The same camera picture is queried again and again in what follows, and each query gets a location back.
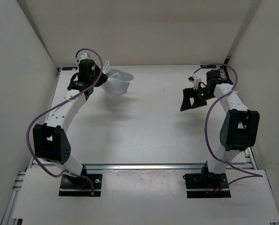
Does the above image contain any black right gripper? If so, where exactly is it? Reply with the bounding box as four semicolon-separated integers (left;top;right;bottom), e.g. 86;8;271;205
180;87;215;111

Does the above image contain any white fabric skirt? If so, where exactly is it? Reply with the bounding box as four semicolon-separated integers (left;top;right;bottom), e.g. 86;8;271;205
100;61;134;96

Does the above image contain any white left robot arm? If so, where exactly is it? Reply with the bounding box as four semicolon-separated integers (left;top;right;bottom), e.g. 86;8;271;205
32;59;102;188

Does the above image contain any blue left corner label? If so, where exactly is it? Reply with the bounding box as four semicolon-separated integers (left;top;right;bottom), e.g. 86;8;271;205
61;67;78;71

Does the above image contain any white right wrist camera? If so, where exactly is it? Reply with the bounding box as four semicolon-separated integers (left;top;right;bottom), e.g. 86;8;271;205
188;75;202;90

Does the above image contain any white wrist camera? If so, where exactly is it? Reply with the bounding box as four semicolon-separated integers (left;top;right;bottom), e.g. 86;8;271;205
77;52;91;62
188;75;202;90

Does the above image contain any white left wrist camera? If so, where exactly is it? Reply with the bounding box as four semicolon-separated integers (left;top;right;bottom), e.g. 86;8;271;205
77;52;91;62

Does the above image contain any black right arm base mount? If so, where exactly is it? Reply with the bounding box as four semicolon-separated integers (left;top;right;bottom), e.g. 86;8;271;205
183;166;231;198

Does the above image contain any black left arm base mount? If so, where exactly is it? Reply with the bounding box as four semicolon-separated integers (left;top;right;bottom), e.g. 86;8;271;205
59;173;103;197

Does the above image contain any aluminium left front frame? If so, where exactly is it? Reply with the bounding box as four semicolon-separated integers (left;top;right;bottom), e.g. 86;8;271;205
0;171;29;225

